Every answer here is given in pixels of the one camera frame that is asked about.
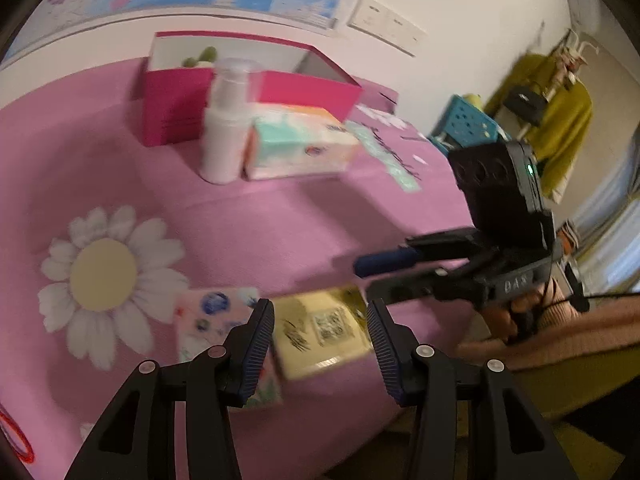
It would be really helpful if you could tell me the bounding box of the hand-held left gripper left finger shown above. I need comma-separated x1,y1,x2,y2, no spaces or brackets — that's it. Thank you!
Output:
64,297,276,480

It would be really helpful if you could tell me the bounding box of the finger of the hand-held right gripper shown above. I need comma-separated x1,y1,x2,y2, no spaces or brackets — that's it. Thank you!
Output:
353,226,488,279
366,252,501,307

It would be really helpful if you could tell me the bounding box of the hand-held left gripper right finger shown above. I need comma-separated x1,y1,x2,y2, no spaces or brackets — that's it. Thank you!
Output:
366,299,578,480

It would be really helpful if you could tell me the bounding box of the yellow tissue pack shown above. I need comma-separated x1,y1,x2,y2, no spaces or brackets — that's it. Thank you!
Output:
270,285,377,382

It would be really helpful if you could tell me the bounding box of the white teal tissue pack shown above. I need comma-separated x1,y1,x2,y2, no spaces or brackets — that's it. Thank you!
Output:
242,102,362,182

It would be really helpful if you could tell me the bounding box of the red cardboard box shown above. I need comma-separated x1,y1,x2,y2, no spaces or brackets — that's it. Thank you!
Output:
144,31,365,148

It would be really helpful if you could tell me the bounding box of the green plush toy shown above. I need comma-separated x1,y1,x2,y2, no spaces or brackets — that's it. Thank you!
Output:
181,46,219,69

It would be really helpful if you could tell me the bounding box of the black shoulder bag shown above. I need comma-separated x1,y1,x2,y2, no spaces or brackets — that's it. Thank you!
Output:
502,85,549,129

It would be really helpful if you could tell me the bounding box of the person's right hand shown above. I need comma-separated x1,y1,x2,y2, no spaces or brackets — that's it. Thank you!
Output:
481,285,548,345

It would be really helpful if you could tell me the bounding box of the floral print tissue pack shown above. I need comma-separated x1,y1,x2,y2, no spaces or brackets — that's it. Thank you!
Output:
174,287,284,409

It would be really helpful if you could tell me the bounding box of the blue plastic basket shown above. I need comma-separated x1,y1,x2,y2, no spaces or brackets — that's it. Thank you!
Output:
430,94,507,155

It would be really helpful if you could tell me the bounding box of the mustard yellow coat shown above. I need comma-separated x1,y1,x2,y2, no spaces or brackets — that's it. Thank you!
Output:
484,54,594,202

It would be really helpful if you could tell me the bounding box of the white curtain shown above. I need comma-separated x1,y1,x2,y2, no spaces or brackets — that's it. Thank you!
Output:
570,127,640,297

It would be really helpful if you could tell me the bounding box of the pink daisy print blanket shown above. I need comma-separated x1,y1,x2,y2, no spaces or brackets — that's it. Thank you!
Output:
0,55,482,480

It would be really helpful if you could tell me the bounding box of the pink hanging ornament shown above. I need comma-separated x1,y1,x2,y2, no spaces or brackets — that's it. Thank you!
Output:
559,52,589,87

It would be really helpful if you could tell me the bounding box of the white coat rack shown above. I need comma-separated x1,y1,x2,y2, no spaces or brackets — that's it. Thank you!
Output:
520,29,601,136

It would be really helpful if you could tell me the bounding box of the olive green cloth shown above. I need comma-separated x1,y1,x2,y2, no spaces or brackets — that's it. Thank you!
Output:
515,355,640,422

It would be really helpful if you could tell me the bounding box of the white pump bottle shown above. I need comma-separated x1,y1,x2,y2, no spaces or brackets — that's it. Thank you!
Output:
199,58,259,185

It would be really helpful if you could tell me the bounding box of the black cable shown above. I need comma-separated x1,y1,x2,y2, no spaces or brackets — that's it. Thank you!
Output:
562,262,640,313

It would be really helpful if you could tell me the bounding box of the white wall socket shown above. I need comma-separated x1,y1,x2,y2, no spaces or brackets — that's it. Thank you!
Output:
407,27,430,59
347,0,390,34
382,9,417,47

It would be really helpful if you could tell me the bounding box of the red ring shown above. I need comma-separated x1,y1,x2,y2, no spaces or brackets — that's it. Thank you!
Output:
0,406,36,464

